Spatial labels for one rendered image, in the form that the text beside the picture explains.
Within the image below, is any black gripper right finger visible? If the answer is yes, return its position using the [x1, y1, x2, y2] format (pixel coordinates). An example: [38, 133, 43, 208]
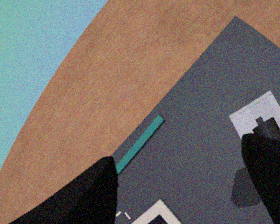
[241, 132, 280, 224]

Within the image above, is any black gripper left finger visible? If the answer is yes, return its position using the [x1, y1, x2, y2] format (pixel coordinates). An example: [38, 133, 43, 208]
[9, 156, 119, 224]

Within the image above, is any teal flat bar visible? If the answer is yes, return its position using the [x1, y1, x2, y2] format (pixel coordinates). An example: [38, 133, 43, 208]
[115, 114, 166, 176]

